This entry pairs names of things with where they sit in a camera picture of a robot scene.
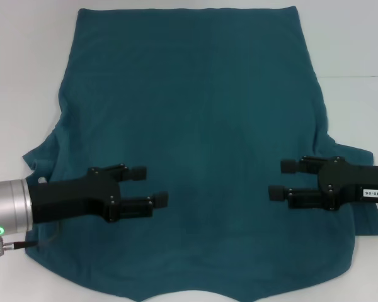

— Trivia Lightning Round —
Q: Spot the left wrist cable with plug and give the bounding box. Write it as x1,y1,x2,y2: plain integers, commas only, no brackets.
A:
0,220,66,257

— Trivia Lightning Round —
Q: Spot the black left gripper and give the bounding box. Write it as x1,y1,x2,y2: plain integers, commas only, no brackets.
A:
26,162,169,226

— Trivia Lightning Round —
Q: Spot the blue teal shirt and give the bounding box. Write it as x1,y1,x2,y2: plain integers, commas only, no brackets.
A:
21,5,378,302

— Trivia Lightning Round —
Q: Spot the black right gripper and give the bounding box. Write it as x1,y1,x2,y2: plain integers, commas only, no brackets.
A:
268,155,378,212

